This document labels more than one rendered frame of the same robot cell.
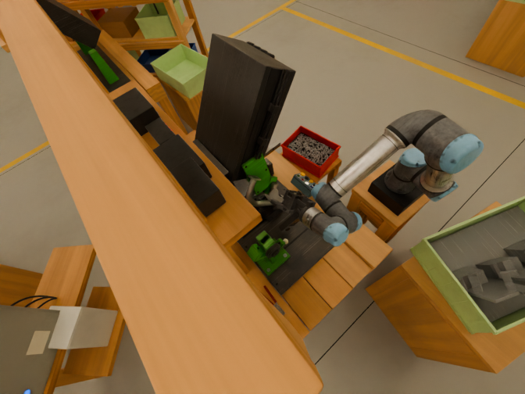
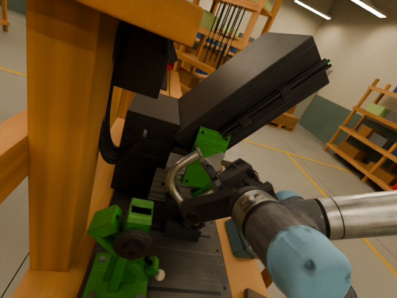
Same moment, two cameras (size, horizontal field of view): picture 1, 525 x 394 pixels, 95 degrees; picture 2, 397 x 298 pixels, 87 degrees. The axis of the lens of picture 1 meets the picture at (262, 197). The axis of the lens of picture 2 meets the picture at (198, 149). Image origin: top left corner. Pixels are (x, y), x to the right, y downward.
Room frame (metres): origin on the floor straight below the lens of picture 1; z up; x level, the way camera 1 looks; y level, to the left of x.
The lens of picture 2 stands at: (0.05, -0.07, 1.51)
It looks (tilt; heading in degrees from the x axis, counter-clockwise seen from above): 26 degrees down; 9
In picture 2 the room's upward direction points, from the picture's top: 23 degrees clockwise
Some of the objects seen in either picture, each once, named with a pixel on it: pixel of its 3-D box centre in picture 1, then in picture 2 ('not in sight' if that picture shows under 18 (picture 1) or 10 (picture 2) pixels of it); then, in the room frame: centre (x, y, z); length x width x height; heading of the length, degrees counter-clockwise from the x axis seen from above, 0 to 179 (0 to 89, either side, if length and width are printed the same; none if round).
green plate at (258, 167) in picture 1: (255, 170); (204, 155); (0.72, 0.00, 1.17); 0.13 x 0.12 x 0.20; 26
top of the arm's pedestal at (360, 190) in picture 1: (392, 192); not in sight; (0.55, -0.73, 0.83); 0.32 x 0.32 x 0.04; 23
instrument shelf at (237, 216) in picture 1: (155, 153); (138, 7); (0.64, 0.32, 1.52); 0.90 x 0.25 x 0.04; 26
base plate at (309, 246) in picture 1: (246, 196); (166, 194); (0.75, 0.09, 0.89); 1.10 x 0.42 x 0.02; 26
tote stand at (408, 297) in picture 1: (452, 288); not in sight; (0.01, -0.99, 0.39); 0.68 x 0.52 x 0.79; 106
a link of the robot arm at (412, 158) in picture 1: (412, 164); not in sight; (0.54, -0.73, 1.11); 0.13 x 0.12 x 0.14; 15
